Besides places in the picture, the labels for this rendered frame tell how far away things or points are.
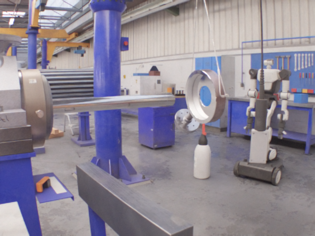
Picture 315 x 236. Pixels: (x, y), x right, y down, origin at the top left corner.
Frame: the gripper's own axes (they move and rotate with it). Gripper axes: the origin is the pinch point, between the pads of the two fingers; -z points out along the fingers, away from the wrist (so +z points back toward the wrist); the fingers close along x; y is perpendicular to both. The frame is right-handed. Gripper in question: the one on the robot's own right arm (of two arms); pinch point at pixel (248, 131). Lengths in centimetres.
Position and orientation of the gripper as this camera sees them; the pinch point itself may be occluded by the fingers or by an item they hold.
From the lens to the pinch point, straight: 352.2
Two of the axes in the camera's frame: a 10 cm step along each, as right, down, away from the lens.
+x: -6.9, -1.0, -7.1
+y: 7.1, 1.0, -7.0
